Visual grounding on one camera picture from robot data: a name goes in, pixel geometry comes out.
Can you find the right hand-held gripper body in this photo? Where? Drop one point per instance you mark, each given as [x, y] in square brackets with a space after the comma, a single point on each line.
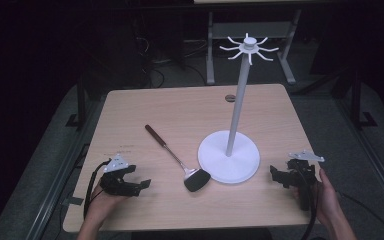
[305, 176]

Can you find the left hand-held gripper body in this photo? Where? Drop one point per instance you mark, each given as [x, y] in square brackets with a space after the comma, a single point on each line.
[115, 184]

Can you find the white hook rack stand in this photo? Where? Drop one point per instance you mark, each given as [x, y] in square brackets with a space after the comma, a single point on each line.
[230, 160]

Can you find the person's left hand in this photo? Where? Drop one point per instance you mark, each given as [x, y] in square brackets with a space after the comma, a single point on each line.
[101, 205]

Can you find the person's right hand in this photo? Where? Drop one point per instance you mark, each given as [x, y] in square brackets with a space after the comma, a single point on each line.
[328, 203]

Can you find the grey tape strip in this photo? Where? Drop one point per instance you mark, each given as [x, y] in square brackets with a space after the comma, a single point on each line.
[72, 201]

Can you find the black metal stand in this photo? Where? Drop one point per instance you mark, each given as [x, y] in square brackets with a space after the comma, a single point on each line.
[80, 106]
[358, 103]

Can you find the round grey table grommet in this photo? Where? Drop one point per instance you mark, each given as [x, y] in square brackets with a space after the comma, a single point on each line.
[230, 98]

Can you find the aluminium rail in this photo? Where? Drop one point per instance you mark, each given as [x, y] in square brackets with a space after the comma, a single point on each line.
[51, 196]
[371, 160]

